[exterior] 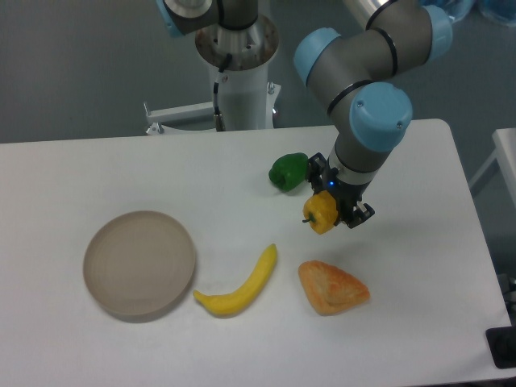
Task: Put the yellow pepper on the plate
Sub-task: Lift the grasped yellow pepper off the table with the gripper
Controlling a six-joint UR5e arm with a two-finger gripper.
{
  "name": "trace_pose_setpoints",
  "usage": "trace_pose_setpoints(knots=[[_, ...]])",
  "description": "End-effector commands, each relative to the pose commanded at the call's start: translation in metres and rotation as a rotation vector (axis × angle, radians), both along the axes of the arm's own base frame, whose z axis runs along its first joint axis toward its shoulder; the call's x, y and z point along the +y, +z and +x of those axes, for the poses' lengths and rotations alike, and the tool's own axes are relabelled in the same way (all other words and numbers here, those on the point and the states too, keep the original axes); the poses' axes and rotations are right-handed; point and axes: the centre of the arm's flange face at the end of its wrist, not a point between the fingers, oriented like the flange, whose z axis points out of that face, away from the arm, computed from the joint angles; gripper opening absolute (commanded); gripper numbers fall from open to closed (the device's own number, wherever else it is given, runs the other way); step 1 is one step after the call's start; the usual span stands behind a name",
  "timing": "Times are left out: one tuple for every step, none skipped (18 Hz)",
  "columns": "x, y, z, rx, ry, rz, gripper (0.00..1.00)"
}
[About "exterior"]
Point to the green bell pepper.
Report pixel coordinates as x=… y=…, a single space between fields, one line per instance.
x=288 y=171

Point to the black device at edge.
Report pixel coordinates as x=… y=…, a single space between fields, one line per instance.
x=501 y=341

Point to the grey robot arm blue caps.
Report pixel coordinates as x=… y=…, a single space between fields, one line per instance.
x=350 y=78

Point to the yellow banana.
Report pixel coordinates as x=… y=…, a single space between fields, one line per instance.
x=233 y=303

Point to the yellow bell pepper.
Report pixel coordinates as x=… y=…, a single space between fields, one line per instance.
x=320 y=212

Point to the beige round plate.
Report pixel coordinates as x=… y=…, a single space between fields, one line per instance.
x=138 y=266

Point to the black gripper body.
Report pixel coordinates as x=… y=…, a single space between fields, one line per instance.
x=346 y=186

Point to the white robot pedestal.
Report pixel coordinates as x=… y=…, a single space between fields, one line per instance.
x=241 y=95

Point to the orange triangular pastry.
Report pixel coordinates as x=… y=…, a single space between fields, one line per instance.
x=329 y=289

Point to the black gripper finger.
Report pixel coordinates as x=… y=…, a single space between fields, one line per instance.
x=315 y=172
x=360 y=213

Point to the white side table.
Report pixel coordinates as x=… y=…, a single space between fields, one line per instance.
x=501 y=160

